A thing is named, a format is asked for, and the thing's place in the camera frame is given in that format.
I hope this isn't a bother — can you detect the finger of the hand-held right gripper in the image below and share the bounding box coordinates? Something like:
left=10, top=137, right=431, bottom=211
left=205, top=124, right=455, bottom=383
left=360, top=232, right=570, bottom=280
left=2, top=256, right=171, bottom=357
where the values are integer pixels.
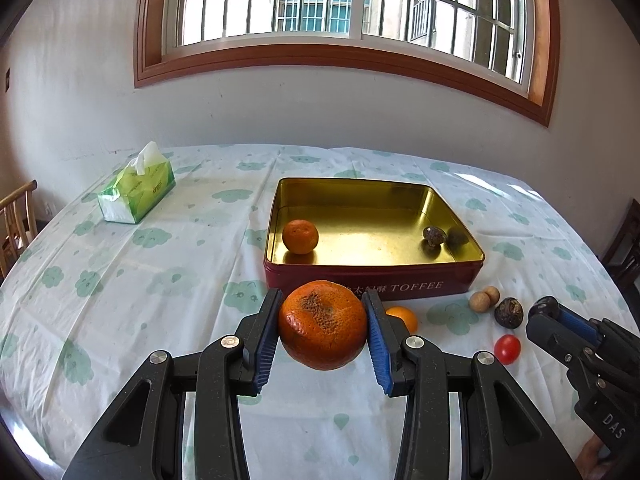
left=552, top=302, right=608, bottom=343
left=525, top=314, right=596, bottom=381

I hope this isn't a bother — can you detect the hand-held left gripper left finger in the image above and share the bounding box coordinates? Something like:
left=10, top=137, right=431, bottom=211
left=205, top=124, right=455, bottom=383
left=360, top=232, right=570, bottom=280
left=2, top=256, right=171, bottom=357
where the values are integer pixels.
left=62, top=287, right=286, bottom=480

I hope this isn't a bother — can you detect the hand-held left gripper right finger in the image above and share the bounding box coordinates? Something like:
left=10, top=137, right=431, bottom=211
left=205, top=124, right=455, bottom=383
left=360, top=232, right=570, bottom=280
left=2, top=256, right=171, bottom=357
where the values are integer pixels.
left=361, top=291, right=583, bottom=480

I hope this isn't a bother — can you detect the smooth orange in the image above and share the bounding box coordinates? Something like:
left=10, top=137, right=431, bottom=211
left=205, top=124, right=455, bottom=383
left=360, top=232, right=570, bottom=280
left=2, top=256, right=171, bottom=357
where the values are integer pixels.
left=385, top=306, right=419, bottom=335

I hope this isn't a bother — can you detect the large blemished orange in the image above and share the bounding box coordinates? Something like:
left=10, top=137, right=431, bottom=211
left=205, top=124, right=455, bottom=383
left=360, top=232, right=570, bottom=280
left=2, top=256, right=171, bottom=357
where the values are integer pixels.
left=277, top=280, right=369, bottom=372

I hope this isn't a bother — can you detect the red and gold tin box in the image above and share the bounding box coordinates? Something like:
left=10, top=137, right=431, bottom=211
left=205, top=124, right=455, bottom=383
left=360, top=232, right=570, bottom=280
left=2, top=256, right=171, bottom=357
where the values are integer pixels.
left=264, top=177, right=487, bottom=302

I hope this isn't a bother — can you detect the red cherry tomato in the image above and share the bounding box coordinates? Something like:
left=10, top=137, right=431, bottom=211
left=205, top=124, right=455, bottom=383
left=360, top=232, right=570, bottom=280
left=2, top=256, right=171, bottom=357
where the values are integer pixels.
left=494, top=335, right=522, bottom=365

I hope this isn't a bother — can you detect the dark wooden chair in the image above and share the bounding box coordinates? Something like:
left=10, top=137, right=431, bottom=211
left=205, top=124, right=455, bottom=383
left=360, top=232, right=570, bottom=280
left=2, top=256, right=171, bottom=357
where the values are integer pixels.
left=600, top=199, right=640, bottom=301

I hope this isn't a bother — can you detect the small mandarin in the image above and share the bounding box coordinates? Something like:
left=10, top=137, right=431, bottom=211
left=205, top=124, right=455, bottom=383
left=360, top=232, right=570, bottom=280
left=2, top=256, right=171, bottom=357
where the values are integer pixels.
left=282, top=219, right=320, bottom=255

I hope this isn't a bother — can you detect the green tissue pack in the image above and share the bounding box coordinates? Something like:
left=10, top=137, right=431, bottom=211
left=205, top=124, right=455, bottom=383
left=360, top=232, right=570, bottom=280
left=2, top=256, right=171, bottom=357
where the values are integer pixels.
left=97, top=141, right=177, bottom=225

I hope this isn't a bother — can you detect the light wooden chair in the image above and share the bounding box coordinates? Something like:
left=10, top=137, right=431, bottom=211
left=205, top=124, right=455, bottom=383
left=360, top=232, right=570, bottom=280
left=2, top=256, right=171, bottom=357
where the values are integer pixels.
left=0, top=180, right=39, bottom=281

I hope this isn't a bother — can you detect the wooden framed barred window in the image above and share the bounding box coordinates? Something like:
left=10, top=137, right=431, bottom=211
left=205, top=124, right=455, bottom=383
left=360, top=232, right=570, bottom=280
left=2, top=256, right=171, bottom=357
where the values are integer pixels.
left=134, top=0, right=561, bottom=128

